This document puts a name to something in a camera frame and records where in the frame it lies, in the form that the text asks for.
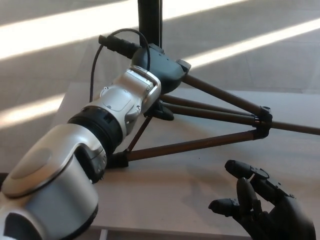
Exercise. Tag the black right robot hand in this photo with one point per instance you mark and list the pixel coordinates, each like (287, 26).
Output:
(280, 217)

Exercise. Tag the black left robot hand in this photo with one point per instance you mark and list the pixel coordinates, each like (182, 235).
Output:
(162, 67)

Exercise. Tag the brown and black tripod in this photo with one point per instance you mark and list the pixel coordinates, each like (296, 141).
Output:
(200, 143)

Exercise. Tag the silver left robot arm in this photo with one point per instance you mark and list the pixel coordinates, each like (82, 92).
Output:
(62, 180)

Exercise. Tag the black vertical pole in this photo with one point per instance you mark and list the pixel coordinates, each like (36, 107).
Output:
(150, 20)

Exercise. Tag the white table leg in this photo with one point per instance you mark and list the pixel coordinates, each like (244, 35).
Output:
(103, 232)

